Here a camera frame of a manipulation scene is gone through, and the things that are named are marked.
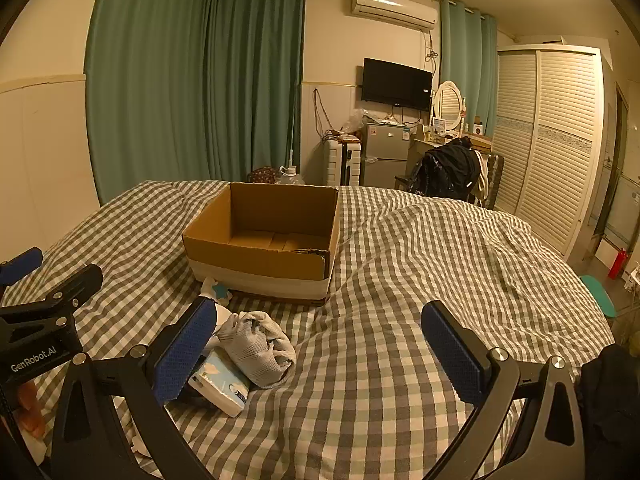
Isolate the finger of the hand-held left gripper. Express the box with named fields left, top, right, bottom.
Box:
left=0, top=263, right=104, bottom=322
left=0, top=246, right=44, bottom=286

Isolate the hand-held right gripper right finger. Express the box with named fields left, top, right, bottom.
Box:
left=421, top=300, right=586, bottom=480

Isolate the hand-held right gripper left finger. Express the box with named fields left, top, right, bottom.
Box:
left=47, top=296, right=221, bottom=480

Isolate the white tissue packet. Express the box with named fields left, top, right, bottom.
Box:
left=189, top=349, right=252, bottom=418

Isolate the grey white sock bundle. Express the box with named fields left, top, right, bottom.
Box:
left=215, top=311, right=297, bottom=389

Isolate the white star-patterned cloth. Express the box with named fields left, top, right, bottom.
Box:
left=200, top=277, right=232, bottom=306

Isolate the cardboard box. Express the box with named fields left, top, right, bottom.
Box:
left=181, top=182, right=342, bottom=306

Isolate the person's left hand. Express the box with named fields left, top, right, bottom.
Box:
left=15, top=377, right=48, bottom=433

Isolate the grey checked blanket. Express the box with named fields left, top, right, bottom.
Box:
left=0, top=180, right=618, bottom=480

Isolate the teal stool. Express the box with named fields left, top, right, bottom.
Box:
left=580, top=275, right=621, bottom=318

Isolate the dark clothing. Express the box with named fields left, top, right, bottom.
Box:
left=575, top=342, right=640, bottom=480

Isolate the dark suitcase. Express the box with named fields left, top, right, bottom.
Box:
left=485, top=152, right=505, bottom=211

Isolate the wooden chair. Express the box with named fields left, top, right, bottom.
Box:
left=395, top=150, right=488, bottom=206

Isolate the black jacket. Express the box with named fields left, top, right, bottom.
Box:
left=407, top=136, right=483, bottom=203

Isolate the red fire extinguisher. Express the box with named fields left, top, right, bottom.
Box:
left=607, top=247, right=628, bottom=280

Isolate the wide green curtain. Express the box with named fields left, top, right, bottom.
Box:
left=84, top=0, right=213, bottom=206

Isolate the clear water bottle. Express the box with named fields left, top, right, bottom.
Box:
left=275, top=164, right=307, bottom=186

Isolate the white dressing table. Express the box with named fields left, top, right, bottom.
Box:
left=409, top=130, right=493, bottom=173

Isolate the small silver fridge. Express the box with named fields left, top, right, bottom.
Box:
left=361, top=122, right=417, bottom=188

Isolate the white suitcase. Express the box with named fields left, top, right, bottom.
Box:
left=325, top=139, right=363, bottom=187

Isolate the white louvred wardrobe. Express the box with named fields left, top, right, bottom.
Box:
left=492, top=45, right=608, bottom=261

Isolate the oval white mirror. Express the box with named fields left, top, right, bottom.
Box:
left=431, top=80, right=466, bottom=136

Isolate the clear plastic bag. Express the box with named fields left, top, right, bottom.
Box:
left=340, top=109, right=368, bottom=136

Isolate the narrow green curtain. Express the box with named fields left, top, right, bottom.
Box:
left=439, top=0, right=499, bottom=141

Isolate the white air conditioner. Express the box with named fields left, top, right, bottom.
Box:
left=348, top=0, right=438, bottom=31

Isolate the black wall television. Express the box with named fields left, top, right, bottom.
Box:
left=362, top=58, right=434, bottom=112

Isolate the wall cable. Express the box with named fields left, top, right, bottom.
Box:
left=312, top=87, right=341, bottom=141

